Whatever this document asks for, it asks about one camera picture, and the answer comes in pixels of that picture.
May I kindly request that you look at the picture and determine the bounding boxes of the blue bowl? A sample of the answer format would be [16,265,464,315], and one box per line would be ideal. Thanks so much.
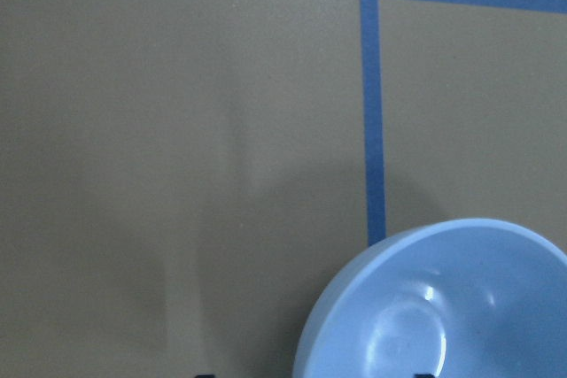
[292,219,566,377]

